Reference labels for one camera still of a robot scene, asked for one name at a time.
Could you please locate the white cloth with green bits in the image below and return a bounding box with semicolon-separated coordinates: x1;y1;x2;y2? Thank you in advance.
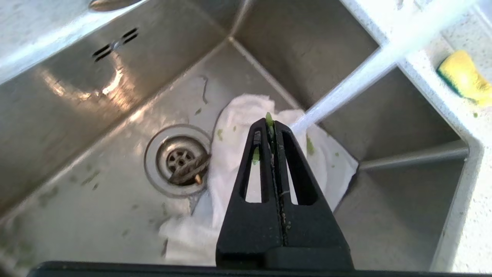
158;93;359;267

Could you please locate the steel sink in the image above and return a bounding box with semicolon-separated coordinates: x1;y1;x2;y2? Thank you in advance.
0;0;483;277

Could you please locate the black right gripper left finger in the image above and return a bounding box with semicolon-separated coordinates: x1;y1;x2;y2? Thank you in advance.
216;118;285;268

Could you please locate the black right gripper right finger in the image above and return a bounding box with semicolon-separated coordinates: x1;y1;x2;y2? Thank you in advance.
274;121;354;270

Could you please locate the yellow green sponge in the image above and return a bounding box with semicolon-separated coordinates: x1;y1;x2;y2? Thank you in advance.
437;49;492;107

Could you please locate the sink drain strainer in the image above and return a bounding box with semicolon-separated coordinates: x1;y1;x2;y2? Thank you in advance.
144;124;213;199

